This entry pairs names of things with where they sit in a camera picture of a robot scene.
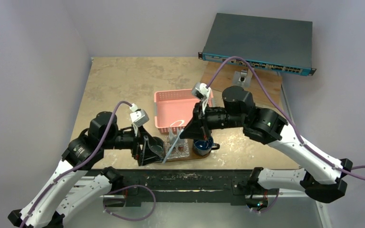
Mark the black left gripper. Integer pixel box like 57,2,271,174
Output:
103,122,163,164

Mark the blue toothbrush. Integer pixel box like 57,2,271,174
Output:
162,128,183,163

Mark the dark blue mug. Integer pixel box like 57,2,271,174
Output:
192,137,221,156

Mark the oval wooden tray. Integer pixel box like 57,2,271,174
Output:
160,139,212,163

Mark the pink plastic basket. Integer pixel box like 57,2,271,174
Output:
154,89,199,134

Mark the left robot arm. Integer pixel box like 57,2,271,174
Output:
8,109,164,228

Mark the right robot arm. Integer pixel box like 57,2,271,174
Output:
180,84,353,203

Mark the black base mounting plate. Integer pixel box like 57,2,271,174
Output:
105,169,278,207

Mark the wooden base board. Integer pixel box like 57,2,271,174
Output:
199,61,283,109

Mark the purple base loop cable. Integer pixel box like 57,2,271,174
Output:
103,184,156,221

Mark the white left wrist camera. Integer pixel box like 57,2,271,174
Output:
130,103,150,136

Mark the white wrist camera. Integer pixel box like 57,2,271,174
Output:
130,103,150,136
191,82,211,113

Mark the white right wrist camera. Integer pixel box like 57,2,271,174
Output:
191,82,211,113

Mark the metal stand bracket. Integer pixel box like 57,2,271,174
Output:
232,69,253,88

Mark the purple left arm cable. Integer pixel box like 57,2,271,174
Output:
19,100,133,228

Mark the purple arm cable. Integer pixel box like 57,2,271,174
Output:
206,56,365,215
19,100,133,228

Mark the blue network switch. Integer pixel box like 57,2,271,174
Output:
198,13,316,76

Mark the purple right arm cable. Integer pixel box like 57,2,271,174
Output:
206,56,365,215

